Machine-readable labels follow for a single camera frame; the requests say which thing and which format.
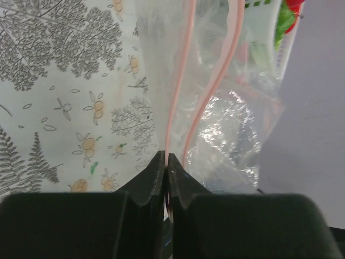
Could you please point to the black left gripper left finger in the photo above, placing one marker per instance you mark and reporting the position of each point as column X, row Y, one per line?
column 126, row 223

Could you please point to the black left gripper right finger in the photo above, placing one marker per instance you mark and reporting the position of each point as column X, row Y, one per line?
column 208, row 225

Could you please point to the clear zip top bag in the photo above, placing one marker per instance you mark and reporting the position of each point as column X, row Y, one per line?
column 213, row 85

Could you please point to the floral patterned tablecloth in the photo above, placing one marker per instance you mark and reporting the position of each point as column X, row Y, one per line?
column 75, row 111

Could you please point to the white perforated plastic basket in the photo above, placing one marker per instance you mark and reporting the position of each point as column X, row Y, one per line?
column 269, row 24

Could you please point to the green lettuce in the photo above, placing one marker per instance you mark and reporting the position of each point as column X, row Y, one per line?
column 286, row 18

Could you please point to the red apple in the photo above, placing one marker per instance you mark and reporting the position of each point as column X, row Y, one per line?
column 294, row 5

